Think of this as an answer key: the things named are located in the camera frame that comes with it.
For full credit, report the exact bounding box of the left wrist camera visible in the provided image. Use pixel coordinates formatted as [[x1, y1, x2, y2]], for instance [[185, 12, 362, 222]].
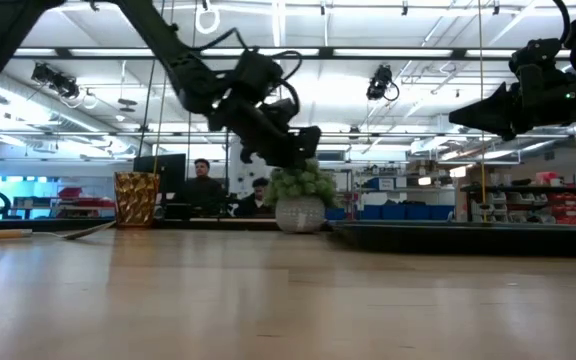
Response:
[[230, 48, 287, 101]]

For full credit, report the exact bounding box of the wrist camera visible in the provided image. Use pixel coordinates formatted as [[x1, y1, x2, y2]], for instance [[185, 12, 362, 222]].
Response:
[[230, 48, 287, 101], [508, 38, 564, 76]]

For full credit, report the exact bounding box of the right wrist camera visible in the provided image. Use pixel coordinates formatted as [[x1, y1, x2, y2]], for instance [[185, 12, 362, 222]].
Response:
[[508, 38, 564, 76]]

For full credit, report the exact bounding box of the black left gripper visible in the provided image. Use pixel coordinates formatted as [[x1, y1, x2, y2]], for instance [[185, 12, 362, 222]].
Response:
[[206, 93, 323, 170]]

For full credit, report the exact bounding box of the white hanging ring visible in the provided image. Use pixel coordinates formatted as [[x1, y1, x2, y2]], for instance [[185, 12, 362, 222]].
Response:
[[194, 0, 222, 36]]

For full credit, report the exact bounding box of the amber ribbed glass cup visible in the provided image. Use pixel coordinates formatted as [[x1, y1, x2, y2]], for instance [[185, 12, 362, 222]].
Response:
[[113, 171, 161, 230]]

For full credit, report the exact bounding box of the black overhead camera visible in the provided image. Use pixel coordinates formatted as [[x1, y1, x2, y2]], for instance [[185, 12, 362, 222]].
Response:
[[365, 63, 401, 103]]

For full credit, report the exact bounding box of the black monitor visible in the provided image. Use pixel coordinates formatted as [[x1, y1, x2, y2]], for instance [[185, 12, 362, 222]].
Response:
[[132, 153, 188, 197]]

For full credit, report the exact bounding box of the black plastic tray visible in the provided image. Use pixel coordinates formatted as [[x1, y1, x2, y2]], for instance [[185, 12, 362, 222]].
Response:
[[328, 219, 576, 260]]

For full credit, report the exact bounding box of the black shelf with red bins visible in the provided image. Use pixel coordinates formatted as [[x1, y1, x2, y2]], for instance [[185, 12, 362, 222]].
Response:
[[459, 183, 576, 226]]

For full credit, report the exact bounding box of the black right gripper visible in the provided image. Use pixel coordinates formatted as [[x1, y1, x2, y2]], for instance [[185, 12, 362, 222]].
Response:
[[448, 68, 576, 143]]

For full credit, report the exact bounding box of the green plant in white pot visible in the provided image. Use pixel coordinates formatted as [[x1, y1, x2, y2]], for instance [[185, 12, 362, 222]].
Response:
[[266, 158, 340, 235]]

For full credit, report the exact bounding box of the person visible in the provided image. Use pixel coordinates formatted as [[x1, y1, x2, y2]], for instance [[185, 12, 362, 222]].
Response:
[[234, 176, 275, 218], [181, 158, 227, 219]]

